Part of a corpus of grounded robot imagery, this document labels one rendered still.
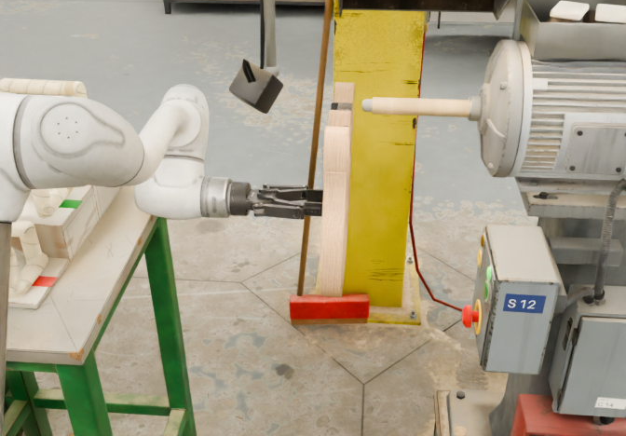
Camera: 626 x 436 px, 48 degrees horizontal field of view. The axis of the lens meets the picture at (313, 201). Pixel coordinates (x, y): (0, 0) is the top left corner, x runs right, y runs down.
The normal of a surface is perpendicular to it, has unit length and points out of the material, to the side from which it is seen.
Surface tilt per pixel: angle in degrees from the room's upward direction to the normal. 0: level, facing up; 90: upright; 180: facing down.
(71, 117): 52
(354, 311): 90
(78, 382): 90
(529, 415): 0
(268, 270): 0
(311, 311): 90
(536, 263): 0
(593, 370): 90
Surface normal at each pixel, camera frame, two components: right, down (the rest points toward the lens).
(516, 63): -0.05, -0.46
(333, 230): -0.07, -0.04
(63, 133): 0.14, -0.13
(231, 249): 0.00, -0.85
